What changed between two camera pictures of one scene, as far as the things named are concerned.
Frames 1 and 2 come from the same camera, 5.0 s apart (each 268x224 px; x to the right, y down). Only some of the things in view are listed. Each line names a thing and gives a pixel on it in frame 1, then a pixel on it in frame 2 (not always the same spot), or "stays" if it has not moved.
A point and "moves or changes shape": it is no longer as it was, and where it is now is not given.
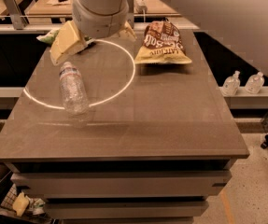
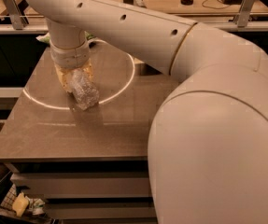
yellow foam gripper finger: x=130 y=30 to x=89 y=69
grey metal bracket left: x=18 y=21 stays
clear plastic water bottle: x=74 y=91 moves or changes shape
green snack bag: x=50 y=36 stays
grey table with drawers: x=157 y=141 stays
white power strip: x=139 y=6 stays
